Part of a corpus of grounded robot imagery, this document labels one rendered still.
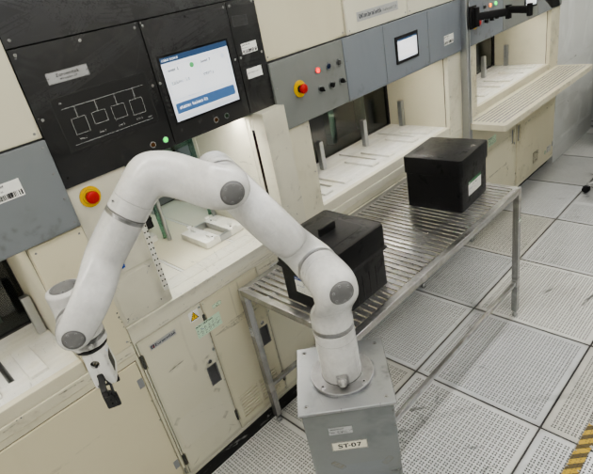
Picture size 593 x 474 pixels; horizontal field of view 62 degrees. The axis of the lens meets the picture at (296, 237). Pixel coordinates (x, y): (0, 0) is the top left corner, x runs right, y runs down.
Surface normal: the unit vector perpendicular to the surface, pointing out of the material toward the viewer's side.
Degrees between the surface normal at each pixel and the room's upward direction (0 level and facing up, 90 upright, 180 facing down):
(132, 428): 90
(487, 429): 0
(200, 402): 90
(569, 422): 0
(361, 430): 90
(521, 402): 0
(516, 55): 90
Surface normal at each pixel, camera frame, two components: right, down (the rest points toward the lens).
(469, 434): -0.18, -0.87
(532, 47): -0.69, 0.45
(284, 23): 0.70, 0.21
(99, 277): 0.60, -0.37
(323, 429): 0.01, 0.46
